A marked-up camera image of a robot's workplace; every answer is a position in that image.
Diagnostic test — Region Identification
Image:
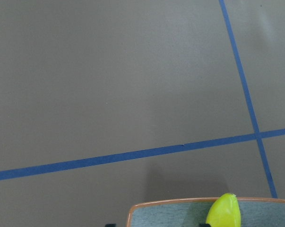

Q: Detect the yellow-green banana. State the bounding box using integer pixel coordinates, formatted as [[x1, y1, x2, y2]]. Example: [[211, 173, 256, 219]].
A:
[[206, 193, 242, 227]]

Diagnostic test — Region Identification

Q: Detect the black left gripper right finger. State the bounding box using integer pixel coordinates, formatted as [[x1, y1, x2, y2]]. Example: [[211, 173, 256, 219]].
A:
[[199, 223, 210, 227]]

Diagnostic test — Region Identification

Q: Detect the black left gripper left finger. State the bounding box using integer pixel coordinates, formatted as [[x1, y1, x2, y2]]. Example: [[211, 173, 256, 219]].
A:
[[105, 223, 116, 227]]

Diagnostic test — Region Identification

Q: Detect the grey square plate orange rim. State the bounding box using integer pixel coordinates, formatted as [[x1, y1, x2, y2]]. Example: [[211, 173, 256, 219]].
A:
[[126, 197, 285, 227]]

